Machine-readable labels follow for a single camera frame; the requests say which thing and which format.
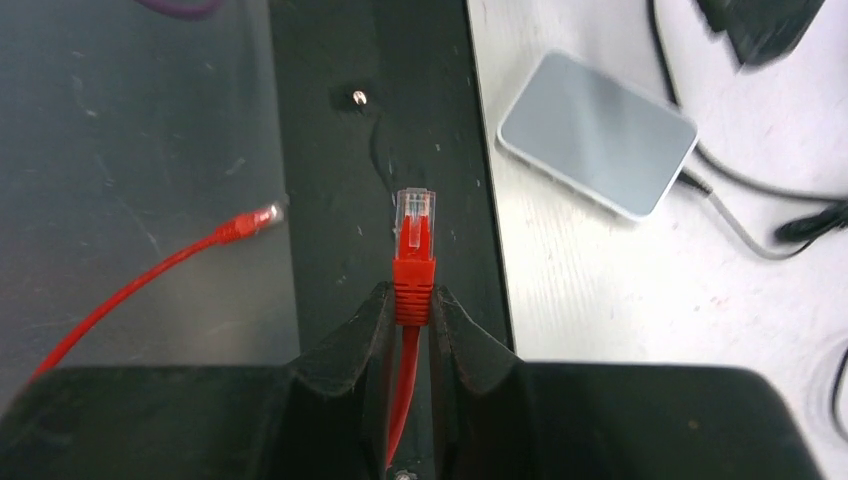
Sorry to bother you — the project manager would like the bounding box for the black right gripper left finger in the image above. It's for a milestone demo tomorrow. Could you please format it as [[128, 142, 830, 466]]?
[[1, 282, 395, 479]]

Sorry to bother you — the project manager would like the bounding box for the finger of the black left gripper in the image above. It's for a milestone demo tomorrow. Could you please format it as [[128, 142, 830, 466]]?
[[697, 0, 824, 67]]

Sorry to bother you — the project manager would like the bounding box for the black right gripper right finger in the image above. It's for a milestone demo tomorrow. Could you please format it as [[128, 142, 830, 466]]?
[[430, 286, 821, 479]]

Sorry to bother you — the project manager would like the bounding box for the red ethernet cable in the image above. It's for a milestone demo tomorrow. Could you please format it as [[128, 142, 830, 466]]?
[[26, 187, 439, 472]]

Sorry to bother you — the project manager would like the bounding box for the white square network box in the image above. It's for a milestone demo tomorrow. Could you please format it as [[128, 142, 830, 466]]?
[[497, 50, 698, 221]]

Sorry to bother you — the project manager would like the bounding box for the thin black barrel plug cable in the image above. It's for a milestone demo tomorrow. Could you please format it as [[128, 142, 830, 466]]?
[[675, 165, 848, 261]]

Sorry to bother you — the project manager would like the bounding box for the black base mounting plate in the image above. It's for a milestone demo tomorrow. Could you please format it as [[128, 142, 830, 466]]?
[[270, 1, 513, 349]]

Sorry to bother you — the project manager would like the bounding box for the black two-prong power cord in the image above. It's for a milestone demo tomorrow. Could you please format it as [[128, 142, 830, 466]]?
[[645, 0, 848, 203]]

